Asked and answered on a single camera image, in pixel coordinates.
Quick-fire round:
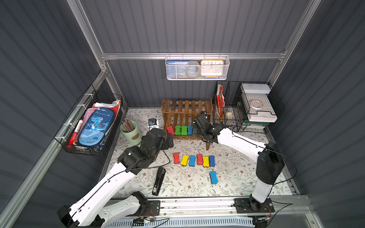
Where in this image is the blue eraser tier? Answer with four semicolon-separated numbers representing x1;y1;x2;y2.
189;155;196;167

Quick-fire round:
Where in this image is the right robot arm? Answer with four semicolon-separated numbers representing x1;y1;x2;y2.
193;112;285;209

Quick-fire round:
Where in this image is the green eraser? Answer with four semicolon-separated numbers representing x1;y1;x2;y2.
181;126;188;136
175;125;181;135

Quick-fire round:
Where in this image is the yellow alarm clock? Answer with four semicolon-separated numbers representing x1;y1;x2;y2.
201;59;224;77

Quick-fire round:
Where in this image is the green pencil cup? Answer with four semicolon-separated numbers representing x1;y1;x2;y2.
120;120;142;146

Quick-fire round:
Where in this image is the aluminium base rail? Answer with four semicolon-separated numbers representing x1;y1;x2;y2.
82;196;311;228

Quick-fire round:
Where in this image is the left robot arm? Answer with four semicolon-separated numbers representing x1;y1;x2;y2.
57;128;167;228

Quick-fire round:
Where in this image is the red marker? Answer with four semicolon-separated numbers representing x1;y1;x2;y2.
67;119;83;148

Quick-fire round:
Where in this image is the clear tape roll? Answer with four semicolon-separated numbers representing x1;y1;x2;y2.
185;60;201;78

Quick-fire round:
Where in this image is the colored pencils bunch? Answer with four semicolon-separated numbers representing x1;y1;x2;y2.
122;118;134;132

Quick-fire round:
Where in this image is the black wire wall basket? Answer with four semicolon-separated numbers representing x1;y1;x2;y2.
55;89;123;157

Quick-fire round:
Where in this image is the tape roll on organizer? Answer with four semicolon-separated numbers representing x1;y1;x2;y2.
249;100;263;110

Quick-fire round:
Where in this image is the blue dinosaur pencil case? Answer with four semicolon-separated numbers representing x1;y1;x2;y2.
78;107;115;147

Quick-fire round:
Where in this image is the black wire desk organizer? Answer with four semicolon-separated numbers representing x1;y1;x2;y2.
213;81;285;133

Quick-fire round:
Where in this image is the blue box in basket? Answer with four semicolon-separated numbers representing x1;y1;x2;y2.
165;60;189;80

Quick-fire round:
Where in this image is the wooden two-tier shelf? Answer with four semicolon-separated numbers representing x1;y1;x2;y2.
161;98;213;140

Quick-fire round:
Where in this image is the white mesh hanging basket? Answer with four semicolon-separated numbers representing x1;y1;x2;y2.
165;55;230;81

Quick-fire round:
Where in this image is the blue eraser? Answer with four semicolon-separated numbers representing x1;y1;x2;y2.
210;171;218;184
209;155;216;167
187;125;194;135

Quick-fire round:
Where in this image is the white box on organizer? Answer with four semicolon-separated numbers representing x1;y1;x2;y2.
240;83;278;123

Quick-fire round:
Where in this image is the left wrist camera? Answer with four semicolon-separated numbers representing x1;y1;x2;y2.
148;118;159;130

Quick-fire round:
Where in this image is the yellow eraser tier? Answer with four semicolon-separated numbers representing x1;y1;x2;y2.
180;154;189;166

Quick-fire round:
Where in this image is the black stapler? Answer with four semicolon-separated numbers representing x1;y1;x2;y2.
152;167;166;196

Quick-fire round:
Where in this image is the red eraser tier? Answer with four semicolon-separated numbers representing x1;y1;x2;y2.
173;153;180;164
166;126;175;135

